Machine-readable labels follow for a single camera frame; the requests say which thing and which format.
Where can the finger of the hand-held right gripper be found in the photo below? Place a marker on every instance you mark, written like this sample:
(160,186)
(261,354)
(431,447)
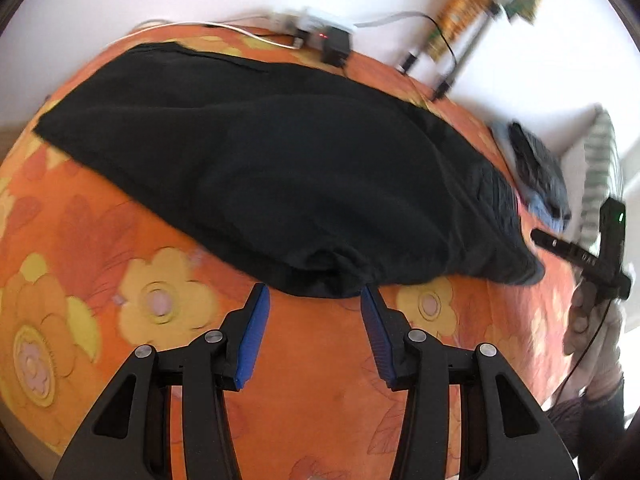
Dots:
(562,246)

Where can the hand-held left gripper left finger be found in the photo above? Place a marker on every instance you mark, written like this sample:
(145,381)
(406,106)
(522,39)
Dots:
(254,330)

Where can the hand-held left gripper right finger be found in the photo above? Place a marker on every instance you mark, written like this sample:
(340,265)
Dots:
(376,332)

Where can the black pants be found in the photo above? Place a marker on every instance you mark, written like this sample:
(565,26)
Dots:
(280,160)

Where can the person's right forearm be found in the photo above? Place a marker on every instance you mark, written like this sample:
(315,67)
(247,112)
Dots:
(610,360)

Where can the person's right hand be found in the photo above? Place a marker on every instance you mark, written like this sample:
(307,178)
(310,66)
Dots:
(580,317)

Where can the light blue jeans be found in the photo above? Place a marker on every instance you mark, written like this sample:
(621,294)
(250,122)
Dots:
(542,210)

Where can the dark striped garment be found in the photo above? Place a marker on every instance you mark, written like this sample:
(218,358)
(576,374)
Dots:
(537,165)

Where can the green striped white pillow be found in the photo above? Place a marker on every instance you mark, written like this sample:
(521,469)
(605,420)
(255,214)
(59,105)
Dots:
(602,160)

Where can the person's dark clothing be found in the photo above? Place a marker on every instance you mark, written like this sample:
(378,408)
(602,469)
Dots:
(580,420)

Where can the orange floral bedsheet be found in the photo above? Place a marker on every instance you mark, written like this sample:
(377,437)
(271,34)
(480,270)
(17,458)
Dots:
(75,240)

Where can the folded metal tripod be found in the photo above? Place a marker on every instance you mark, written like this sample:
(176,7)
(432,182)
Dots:
(475,35)

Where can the orange patterned cloth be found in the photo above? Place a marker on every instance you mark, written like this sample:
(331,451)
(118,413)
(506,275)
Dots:
(462,12)

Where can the black power adapter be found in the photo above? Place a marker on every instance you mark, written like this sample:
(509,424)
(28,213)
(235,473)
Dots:
(336,46)

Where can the white power strip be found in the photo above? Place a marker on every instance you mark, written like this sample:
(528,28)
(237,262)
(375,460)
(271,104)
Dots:
(312,16)

